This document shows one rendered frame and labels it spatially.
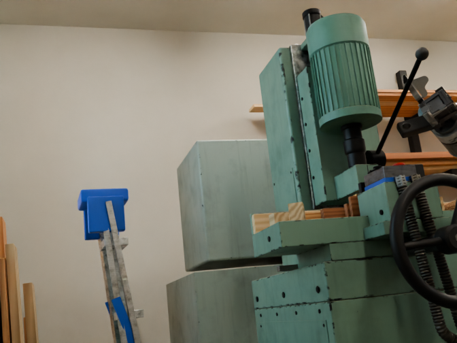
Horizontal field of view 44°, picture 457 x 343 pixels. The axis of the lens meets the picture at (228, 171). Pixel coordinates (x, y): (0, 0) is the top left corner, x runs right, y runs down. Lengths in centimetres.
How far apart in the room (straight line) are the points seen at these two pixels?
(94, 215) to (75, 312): 174
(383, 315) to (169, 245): 247
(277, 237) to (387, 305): 30
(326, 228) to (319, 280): 12
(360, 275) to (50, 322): 253
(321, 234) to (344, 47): 56
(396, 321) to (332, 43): 76
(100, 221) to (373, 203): 94
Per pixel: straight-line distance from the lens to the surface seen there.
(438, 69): 501
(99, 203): 194
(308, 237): 133
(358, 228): 139
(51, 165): 376
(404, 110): 438
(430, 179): 129
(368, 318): 138
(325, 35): 166
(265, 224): 149
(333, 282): 134
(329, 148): 170
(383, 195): 134
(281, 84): 184
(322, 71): 164
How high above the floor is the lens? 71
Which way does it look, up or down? 14 degrees up
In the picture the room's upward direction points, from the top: 6 degrees counter-clockwise
